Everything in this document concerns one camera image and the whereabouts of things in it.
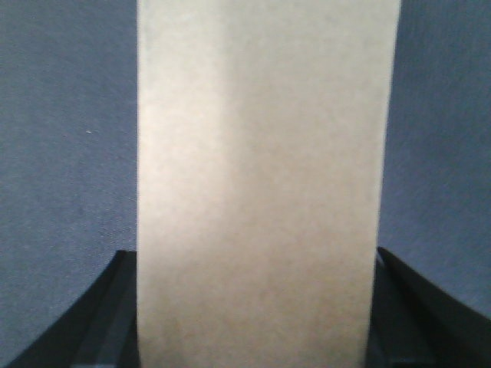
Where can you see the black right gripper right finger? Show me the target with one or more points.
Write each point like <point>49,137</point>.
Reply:
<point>414,323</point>

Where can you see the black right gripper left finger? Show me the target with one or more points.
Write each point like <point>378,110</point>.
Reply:
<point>99,329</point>

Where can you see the brown cardboard box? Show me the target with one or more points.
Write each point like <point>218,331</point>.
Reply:
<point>261,128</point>

